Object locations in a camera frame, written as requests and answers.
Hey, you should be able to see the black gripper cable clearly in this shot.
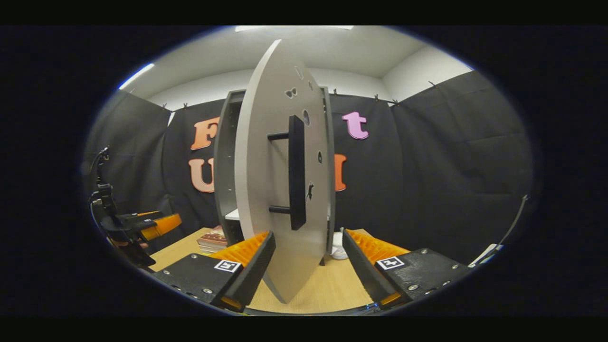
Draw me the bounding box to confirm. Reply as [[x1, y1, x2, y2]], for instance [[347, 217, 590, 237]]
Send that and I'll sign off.
[[88, 146, 111, 188]]

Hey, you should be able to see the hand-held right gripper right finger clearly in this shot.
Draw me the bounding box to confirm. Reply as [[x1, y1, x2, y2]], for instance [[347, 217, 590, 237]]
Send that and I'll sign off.
[[342, 229, 475, 308]]

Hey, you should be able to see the black backdrop cloth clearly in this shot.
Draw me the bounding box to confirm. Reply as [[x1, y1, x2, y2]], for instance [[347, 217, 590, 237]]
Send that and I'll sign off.
[[83, 70, 535, 266]]

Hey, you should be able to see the black cabinet door handle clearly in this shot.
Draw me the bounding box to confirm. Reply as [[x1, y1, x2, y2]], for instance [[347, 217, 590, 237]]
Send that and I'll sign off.
[[267, 115, 307, 231]]

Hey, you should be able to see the brown cover book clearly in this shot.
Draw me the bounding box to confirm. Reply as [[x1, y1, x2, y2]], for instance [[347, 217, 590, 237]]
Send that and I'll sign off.
[[199, 226, 228, 243]]

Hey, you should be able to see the white side table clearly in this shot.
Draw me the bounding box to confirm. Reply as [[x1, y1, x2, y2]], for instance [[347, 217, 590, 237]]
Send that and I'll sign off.
[[468, 244, 504, 267]]

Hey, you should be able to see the dark grey cabinet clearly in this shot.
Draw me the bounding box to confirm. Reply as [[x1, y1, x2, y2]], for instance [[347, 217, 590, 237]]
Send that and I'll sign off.
[[213, 87, 335, 266]]

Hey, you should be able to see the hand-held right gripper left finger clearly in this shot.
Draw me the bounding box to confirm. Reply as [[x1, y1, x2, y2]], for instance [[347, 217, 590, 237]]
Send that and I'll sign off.
[[153, 231, 276, 313]]

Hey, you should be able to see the black stand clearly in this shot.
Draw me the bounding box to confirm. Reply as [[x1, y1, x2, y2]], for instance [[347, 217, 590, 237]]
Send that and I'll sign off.
[[468, 195, 529, 266]]

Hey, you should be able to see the grey cabinet door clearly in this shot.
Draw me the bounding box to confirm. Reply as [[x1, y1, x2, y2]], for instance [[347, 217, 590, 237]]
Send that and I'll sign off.
[[234, 39, 335, 304]]

